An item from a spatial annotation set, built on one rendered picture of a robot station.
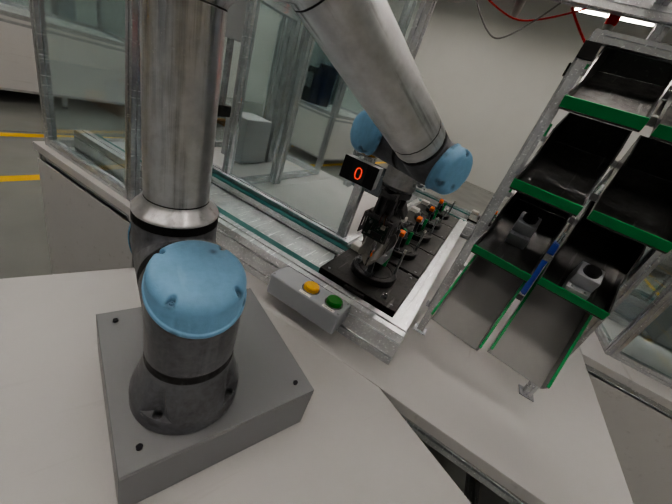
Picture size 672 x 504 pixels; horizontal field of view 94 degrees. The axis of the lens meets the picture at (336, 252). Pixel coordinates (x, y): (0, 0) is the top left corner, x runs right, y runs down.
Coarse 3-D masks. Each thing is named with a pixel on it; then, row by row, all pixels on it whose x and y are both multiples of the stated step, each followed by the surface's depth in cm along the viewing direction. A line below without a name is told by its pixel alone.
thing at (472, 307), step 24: (480, 264) 83; (456, 288) 82; (480, 288) 80; (504, 288) 79; (432, 312) 76; (456, 312) 79; (480, 312) 78; (504, 312) 73; (456, 336) 77; (480, 336) 75
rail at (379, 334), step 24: (216, 240) 96; (240, 240) 91; (264, 240) 92; (264, 264) 89; (288, 264) 85; (336, 288) 83; (360, 312) 78; (360, 336) 80; (384, 336) 77; (384, 360) 79
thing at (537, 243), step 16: (512, 208) 83; (528, 208) 83; (544, 208) 83; (496, 224) 79; (512, 224) 79; (544, 224) 79; (560, 224) 79; (480, 240) 73; (496, 240) 75; (544, 240) 75; (480, 256) 71; (496, 256) 68; (512, 256) 71; (528, 256) 72; (512, 272) 68; (528, 272) 68
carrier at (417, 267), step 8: (424, 232) 112; (408, 240) 116; (400, 248) 112; (408, 248) 114; (416, 248) 115; (392, 256) 109; (400, 256) 109; (408, 256) 109; (416, 256) 116; (424, 256) 118; (432, 256) 121; (392, 264) 105; (400, 264) 105; (408, 264) 108; (416, 264) 110; (424, 264) 112; (408, 272) 103; (416, 272) 104
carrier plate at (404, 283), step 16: (352, 256) 99; (320, 272) 88; (336, 272) 88; (352, 272) 91; (400, 272) 100; (368, 288) 86; (384, 288) 89; (400, 288) 92; (384, 304) 82; (400, 304) 84
